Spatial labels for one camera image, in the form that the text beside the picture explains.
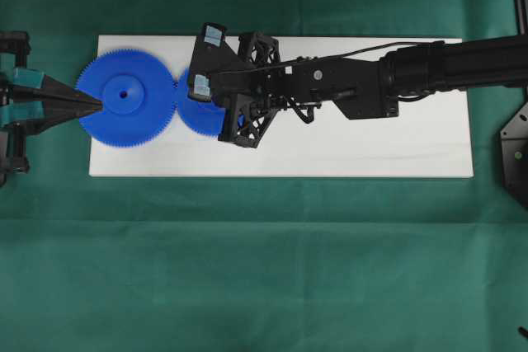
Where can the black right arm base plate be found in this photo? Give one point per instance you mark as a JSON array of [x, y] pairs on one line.
[[513, 137]]

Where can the green table cloth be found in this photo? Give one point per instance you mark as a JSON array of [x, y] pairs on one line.
[[98, 264]]

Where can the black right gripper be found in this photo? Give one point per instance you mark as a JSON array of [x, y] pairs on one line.
[[248, 98]]

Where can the large blue gear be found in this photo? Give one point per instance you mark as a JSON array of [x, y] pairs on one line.
[[137, 93]]

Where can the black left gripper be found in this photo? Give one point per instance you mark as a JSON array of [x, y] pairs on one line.
[[34, 116]]

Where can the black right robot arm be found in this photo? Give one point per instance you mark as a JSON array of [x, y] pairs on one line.
[[409, 71]]

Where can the white rectangular board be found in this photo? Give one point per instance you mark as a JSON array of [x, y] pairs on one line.
[[429, 138]]

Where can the small blue gear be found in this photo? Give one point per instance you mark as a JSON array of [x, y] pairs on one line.
[[204, 118]]

